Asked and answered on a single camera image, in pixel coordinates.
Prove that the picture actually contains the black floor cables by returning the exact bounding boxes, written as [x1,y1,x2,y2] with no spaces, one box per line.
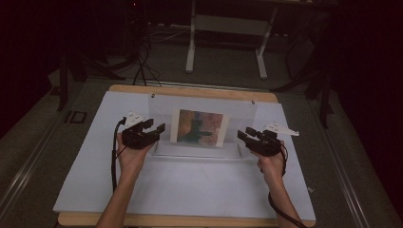
[132,37,163,87]

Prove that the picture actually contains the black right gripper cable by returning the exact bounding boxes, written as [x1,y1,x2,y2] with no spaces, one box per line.
[267,142,309,228]

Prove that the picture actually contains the white metal desk frame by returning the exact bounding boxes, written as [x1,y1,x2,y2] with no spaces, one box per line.
[184,0,279,80]

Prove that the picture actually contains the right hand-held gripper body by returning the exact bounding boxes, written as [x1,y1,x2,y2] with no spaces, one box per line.
[245,123,300,158]

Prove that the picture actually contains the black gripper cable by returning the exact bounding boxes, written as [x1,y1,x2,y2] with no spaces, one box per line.
[267,142,309,228]
[110,117,127,194]

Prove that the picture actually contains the metal floor rail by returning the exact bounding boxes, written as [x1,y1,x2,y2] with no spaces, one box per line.
[0,91,74,217]
[307,98,370,228]

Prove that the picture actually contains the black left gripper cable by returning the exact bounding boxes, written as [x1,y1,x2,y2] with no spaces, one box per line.
[110,117,127,194]

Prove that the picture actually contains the black metal stand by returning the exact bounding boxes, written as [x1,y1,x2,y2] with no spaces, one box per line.
[56,50,126,112]
[272,63,335,129]

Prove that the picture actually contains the clear acrylic picture frame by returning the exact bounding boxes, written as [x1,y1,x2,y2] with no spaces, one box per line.
[147,93,259,160]

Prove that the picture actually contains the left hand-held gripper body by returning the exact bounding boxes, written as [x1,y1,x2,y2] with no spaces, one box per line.
[122,111,160,150]

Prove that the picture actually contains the person's left hand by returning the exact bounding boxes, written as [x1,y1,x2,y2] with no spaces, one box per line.
[116,132,156,175]

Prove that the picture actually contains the white table cover sheet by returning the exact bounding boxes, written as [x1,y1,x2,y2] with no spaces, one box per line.
[52,90,317,221]

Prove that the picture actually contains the painted picture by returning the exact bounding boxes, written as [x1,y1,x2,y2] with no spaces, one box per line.
[169,108,231,148]

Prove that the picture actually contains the person's right hand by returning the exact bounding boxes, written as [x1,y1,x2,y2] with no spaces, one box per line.
[253,151,286,188]

